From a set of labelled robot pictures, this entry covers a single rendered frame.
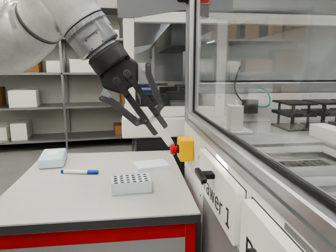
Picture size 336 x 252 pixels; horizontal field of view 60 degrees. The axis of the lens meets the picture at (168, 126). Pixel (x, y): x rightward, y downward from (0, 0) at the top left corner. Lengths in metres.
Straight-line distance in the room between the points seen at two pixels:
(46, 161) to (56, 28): 0.70
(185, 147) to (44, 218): 0.45
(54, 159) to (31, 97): 3.25
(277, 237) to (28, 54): 0.55
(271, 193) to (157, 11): 1.12
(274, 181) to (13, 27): 0.53
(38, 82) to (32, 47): 4.22
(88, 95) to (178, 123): 3.45
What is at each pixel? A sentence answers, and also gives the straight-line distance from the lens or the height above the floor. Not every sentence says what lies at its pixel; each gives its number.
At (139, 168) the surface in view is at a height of 0.78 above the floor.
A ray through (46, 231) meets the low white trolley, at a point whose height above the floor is 0.74.
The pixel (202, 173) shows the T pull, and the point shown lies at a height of 0.91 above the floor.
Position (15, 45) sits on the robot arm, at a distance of 0.66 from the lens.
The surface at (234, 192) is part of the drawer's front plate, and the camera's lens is 0.55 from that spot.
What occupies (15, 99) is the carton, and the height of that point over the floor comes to 0.74.
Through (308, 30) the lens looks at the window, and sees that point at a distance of 0.41.
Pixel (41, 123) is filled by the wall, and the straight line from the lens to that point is 4.93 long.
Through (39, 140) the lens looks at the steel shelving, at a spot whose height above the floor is 0.15.
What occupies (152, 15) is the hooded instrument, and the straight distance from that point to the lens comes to 1.43.
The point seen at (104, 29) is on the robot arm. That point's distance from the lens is 0.58.
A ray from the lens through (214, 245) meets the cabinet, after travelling 0.80.
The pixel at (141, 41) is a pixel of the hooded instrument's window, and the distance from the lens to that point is 1.43.
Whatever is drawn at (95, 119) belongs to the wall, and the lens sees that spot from 4.85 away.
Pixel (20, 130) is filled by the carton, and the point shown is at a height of 0.30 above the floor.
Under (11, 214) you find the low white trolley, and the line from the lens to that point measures 0.91.
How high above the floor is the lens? 1.14
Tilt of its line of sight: 11 degrees down
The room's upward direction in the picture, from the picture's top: straight up
